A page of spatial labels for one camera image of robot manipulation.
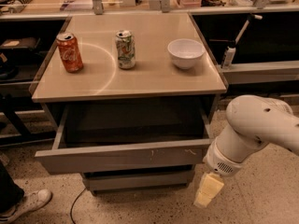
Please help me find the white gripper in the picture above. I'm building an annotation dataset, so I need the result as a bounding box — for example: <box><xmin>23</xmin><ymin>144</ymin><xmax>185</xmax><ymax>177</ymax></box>
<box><xmin>193</xmin><ymin>140</ymin><xmax>243</xmax><ymax>208</ymax></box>

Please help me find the white bowl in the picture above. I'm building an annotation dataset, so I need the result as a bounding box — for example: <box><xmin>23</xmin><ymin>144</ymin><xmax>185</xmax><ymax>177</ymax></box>
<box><xmin>167</xmin><ymin>38</ymin><xmax>206</xmax><ymax>70</ymax></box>

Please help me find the grey bottom drawer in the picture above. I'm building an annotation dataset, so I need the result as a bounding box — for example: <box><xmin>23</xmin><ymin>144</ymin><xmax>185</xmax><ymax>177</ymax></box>
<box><xmin>82</xmin><ymin>165</ymin><xmax>195</xmax><ymax>195</ymax></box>

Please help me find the white bottle with nozzle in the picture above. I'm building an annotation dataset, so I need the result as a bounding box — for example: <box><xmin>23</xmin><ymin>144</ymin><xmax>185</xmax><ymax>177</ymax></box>
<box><xmin>221</xmin><ymin>14</ymin><xmax>263</xmax><ymax>69</ymax></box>

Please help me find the grey top drawer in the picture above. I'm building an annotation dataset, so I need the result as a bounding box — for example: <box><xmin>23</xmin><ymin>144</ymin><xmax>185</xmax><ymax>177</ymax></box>
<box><xmin>36</xmin><ymin>106</ymin><xmax>211</xmax><ymax>174</ymax></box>

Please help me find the black trouser leg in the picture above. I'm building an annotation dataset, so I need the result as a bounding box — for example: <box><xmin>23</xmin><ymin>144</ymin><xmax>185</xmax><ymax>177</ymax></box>
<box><xmin>0</xmin><ymin>162</ymin><xmax>24</xmax><ymax>213</ymax></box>

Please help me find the white sneaker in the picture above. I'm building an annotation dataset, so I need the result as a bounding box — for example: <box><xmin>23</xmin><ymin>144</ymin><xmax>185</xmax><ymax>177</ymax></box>
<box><xmin>0</xmin><ymin>189</ymin><xmax>52</xmax><ymax>224</ymax></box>

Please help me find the black floor cable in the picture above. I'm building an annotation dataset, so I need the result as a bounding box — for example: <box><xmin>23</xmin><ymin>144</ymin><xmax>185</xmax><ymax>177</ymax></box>
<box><xmin>69</xmin><ymin>187</ymin><xmax>87</xmax><ymax>224</ymax></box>

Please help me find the grey drawer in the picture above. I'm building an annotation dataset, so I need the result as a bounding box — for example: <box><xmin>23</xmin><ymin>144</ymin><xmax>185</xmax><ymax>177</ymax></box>
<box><xmin>82</xmin><ymin>165</ymin><xmax>195</xmax><ymax>195</ymax></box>
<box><xmin>36</xmin><ymin>106</ymin><xmax>211</xmax><ymax>174</ymax></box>

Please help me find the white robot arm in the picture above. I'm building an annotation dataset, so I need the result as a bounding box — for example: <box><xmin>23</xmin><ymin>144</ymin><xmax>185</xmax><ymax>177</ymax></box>
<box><xmin>194</xmin><ymin>95</ymin><xmax>299</xmax><ymax>208</ymax></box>

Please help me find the red cola can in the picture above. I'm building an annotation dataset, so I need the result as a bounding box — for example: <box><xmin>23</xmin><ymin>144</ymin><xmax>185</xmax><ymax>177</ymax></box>
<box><xmin>56</xmin><ymin>32</ymin><xmax>83</xmax><ymax>73</ymax></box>

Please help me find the green white soda can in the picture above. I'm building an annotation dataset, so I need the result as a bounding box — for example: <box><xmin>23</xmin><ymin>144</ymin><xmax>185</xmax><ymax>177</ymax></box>
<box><xmin>115</xmin><ymin>30</ymin><xmax>135</xmax><ymax>69</ymax></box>

